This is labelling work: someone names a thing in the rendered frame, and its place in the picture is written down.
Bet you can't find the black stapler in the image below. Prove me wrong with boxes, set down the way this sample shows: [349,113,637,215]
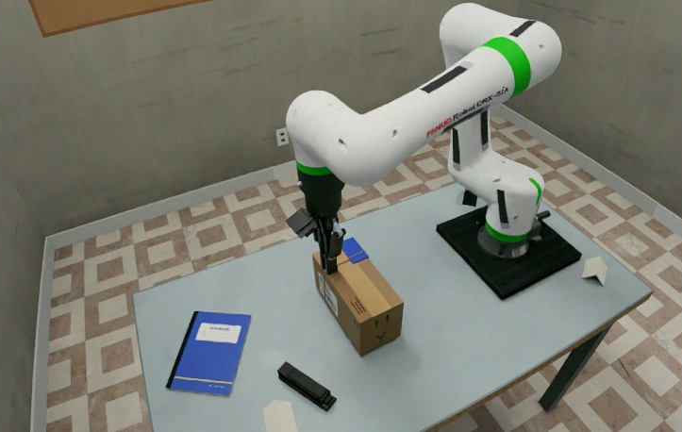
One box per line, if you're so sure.
[277,361,337,412]

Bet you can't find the blue notebook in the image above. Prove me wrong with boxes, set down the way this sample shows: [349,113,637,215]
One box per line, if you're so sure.
[165,311,252,396]

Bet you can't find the blue flat panel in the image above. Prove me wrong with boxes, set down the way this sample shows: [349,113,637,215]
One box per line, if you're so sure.
[342,237,369,264]

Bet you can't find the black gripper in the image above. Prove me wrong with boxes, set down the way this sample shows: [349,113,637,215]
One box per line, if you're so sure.
[305,191,346,275]

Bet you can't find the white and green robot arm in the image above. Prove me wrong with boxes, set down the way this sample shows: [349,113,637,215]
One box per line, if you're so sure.
[286,3,561,261]

